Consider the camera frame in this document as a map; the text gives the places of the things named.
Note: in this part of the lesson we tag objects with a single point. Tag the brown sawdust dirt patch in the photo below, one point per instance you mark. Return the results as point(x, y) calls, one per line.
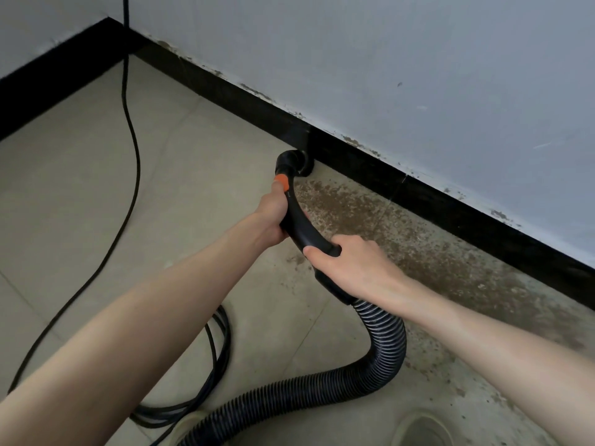
point(437, 255)

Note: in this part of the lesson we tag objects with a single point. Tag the person's right forearm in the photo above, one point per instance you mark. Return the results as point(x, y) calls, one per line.
point(511, 357)

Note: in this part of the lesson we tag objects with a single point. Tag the grey shoe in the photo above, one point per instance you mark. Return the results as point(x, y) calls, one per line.
point(423, 430)

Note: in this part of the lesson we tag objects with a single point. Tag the tiled floor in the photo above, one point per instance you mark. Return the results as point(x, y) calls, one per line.
point(93, 181)

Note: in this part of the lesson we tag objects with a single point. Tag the person's left forearm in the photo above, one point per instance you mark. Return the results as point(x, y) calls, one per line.
point(111, 357)

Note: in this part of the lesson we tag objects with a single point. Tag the person's left hand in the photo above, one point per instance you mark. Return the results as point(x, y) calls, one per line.
point(271, 216)

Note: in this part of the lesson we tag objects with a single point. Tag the person's right hand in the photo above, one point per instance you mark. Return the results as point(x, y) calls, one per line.
point(358, 269)

